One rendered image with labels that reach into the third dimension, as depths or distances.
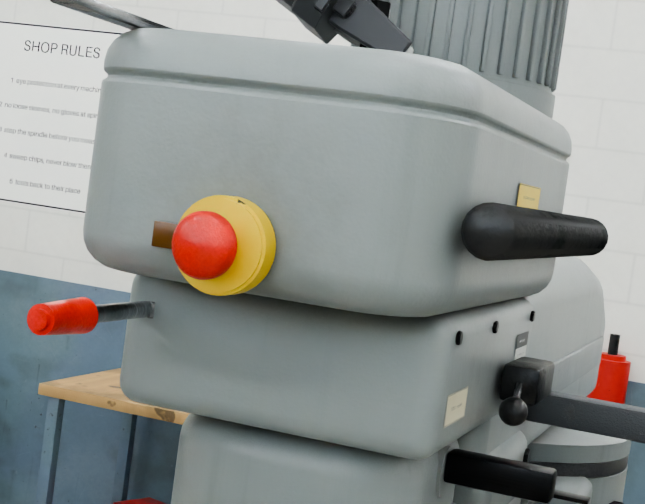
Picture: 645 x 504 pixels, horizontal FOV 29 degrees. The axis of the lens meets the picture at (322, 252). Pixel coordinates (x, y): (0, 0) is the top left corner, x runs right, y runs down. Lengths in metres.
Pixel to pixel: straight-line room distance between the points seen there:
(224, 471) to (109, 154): 0.26
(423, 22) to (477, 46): 0.05
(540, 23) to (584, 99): 4.04
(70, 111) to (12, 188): 0.47
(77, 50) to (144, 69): 5.21
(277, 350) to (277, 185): 0.15
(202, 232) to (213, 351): 0.18
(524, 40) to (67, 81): 4.96
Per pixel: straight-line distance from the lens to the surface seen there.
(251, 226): 0.74
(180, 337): 0.89
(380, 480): 0.90
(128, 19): 0.83
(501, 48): 1.13
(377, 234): 0.74
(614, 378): 5.03
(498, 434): 1.12
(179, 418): 4.83
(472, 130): 0.77
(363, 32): 0.95
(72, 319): 0.79
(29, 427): 6.13
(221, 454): 0.92
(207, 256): 0.72
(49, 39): 6.10
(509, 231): 0.75
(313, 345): 0.85
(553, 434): 1.46
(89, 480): 6.00
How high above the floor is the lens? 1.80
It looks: 3 degrees down
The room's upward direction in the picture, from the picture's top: 8 degrees clockwise
